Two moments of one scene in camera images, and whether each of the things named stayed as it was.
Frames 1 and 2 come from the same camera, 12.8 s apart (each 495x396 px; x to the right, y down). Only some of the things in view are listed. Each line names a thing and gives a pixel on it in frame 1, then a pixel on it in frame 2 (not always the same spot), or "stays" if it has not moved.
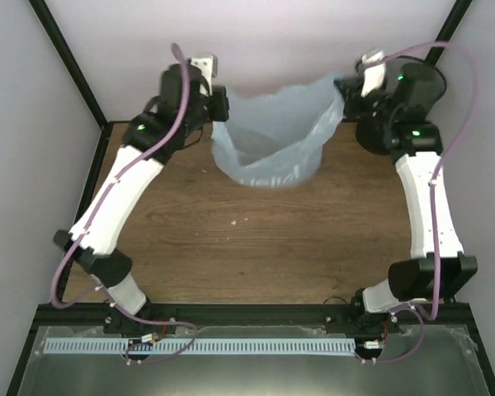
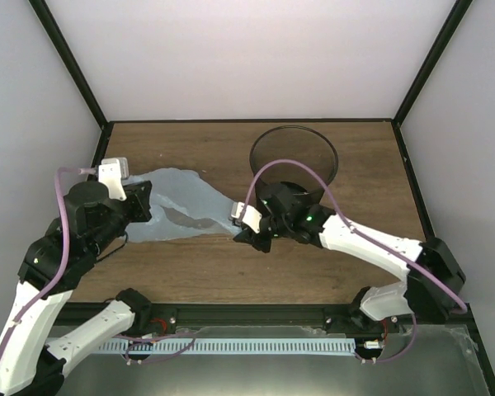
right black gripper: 350,89 to 263,246
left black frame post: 54,30 stays
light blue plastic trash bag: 274,137 to 182,204
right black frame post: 455,15 stays
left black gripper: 219,112 to 141,192
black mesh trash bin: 386,136 to 294,143
